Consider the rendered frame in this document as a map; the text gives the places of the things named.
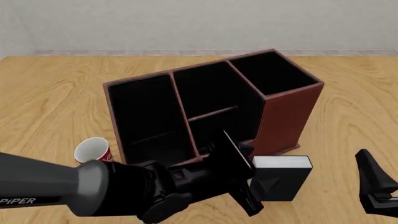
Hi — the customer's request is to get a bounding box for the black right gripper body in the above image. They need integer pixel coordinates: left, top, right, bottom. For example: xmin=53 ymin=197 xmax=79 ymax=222
xmin=359 ymin=186 xmax=398 ymax=217

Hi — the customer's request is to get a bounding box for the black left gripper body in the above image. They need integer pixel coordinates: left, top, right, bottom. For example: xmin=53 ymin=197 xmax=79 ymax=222
xmin=217 ymin=129 xmax=259 ymax=218

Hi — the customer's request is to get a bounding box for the white and red paper cup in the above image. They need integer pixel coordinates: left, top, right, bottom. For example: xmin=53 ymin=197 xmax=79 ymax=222
xmin=73 ymin=136 xmax=119 ymax=164

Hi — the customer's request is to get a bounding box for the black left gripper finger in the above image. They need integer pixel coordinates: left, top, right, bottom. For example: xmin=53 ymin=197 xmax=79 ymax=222
xmin=237 ymin=142 xmax=256 ymax=157
xmin=241 ymin=179 xmax=266 ymax=213

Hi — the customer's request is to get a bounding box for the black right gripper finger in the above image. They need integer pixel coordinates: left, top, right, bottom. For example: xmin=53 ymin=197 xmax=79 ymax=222
xmin=355 ymin=148 xmax=398 ymax=190

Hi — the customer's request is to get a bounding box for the black book with white pages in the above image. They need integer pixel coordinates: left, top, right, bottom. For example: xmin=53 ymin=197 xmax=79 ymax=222
xmin=249 ymin=155 xmax=313 ymax=202

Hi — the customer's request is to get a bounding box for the red-brown desk caddy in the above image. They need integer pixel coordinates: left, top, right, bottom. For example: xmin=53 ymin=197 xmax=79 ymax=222
xmin=103 ymin=48 xmax=325 ymax=166

